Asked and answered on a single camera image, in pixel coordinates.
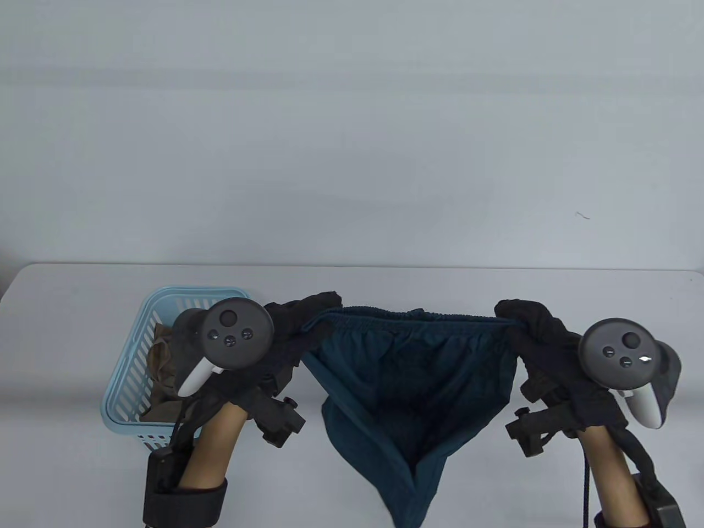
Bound person's left hand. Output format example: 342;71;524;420
206;291;343;435

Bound person's right hand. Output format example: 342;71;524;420
494;299;629;436

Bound dark teal shorts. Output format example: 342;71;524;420
301;306;519;528

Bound person's right forearm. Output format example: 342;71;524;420
576;422;651;528

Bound dark grey left hand controller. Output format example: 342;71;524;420
172;298;275;398

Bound dark grey hand controller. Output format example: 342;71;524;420
578;318;682;430
172;298;275;398

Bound dark grey right hand controller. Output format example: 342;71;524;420
578;318;682;430

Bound brown crumpled garment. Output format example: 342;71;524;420
140;323;186;424

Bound light blue plastic basket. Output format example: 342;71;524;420
100;286;255;452

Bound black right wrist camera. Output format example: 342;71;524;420
504;404;574;458

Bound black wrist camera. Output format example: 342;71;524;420
504;404;574;458
260;397;306;447

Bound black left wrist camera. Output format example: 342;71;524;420
260;397;306;447

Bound black left forearm strap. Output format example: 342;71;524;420
142;444;229;528

